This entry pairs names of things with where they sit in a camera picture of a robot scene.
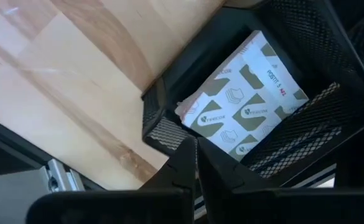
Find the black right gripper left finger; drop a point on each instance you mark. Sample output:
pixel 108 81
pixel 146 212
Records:
pixel 138 207

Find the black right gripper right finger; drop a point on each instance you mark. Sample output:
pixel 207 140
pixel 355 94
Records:
pixel 262 207

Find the sticky note pad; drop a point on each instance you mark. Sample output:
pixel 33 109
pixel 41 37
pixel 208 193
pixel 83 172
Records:
pixel 247 102

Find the black mesh desk organizer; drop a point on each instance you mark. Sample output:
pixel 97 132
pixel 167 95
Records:
pixel 309 31

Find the silver aluminium profile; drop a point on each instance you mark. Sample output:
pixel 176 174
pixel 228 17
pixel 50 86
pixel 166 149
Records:
pixel 63 177

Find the black table frame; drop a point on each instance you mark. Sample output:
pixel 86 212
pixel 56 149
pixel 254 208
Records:
pixel 7 137

